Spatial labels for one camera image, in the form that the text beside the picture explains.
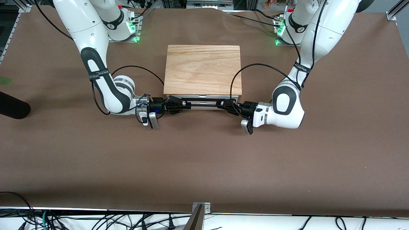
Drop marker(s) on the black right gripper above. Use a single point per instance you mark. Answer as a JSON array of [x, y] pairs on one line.
[[157, 104]]

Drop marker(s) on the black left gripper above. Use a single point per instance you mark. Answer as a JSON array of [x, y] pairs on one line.
[[246, 108]]

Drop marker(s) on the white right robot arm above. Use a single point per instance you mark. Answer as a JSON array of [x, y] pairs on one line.
[[111, 95]]

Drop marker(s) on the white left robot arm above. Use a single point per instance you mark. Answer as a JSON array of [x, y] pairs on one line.
[[287, 115]]

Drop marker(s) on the wooden drawer cabinet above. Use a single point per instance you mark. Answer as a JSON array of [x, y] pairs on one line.
[[203, 70]]

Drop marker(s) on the brown table cover sheet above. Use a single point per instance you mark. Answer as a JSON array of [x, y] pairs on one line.
[[204, 159]]

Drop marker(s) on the grey power strip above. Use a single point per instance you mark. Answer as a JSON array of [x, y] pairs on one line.
[[209, 3]]

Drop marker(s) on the grey metal mounting bar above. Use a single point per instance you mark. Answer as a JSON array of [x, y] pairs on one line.
[[195, 222]]

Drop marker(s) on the black cylindrical object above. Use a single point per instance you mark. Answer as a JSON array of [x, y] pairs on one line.
[[12, 108]]

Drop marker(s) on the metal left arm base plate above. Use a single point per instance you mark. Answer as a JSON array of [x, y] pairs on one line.
[[281, 44]]

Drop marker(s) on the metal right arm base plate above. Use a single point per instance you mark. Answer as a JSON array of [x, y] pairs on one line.
[[127, 41]]

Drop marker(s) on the small metal bracket plate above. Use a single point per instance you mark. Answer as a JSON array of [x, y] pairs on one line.
[[207, 207]]

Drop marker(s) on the aluminium frame profile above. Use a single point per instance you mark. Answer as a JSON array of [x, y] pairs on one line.
[[9, 35], [394, 12]]

